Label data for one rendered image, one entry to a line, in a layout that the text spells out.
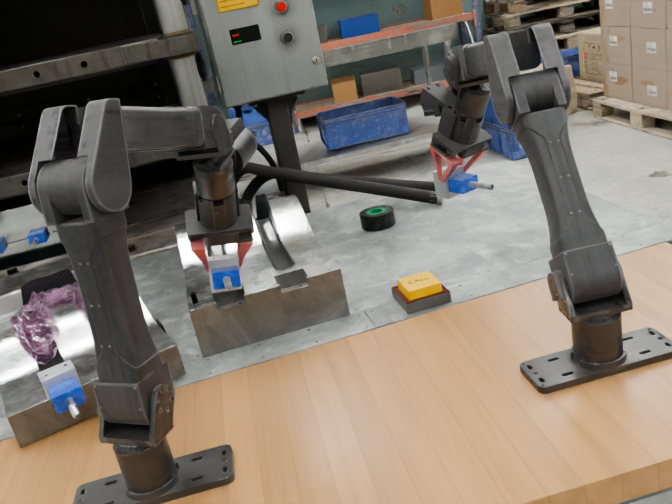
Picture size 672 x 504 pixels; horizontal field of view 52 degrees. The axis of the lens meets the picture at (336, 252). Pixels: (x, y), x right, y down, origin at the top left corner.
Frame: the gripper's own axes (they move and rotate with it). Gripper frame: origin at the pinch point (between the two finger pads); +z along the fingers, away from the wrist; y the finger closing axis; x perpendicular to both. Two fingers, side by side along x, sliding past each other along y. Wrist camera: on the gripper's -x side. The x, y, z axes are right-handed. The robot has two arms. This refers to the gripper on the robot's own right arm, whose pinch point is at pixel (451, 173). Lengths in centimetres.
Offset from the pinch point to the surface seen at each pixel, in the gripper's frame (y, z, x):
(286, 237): 30.4, 12.5, -11.7
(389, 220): 1.9, 20.9, -12.0
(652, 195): -227, 130, -45
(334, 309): 35.8, 8.4, 11.1
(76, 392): 78, 7, 6
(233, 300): 49, 9, 0
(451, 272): 11.8, 8.2, 15.2
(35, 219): 62, 45, -78
